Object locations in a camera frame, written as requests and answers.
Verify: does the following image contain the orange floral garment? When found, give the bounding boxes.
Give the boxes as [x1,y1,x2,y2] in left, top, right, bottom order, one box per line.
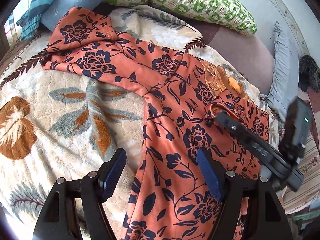
[43,7,269,239]

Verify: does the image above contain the light blue pillow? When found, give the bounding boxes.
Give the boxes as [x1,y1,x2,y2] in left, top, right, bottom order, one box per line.
[261,22,299,122]

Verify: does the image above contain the cream leaf pattern blanket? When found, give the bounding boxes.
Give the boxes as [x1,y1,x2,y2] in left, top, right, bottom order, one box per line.
[1,5,279,239]

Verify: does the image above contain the black furry item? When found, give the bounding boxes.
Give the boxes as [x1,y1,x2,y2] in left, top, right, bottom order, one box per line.
[298,55,319,93]

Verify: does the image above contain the green patterned pillow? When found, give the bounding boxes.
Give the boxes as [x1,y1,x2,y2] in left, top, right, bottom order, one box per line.
[104,0,257,35]

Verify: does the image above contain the teal striped cloth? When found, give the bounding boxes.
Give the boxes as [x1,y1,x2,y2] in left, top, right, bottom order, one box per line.
[17,0,55,41]

